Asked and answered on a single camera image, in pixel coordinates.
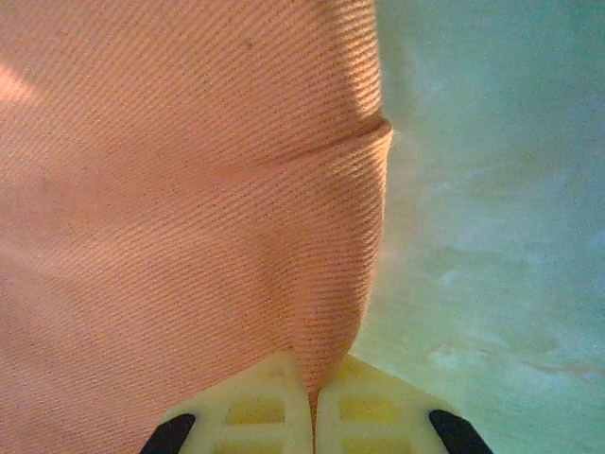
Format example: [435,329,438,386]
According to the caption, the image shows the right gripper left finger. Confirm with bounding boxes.
[141,349,316,454]

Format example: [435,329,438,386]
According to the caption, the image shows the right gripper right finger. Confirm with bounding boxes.
[315,353,495,454]

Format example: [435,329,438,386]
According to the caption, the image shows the orange trousers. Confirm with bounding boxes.
[0,0,396,454]

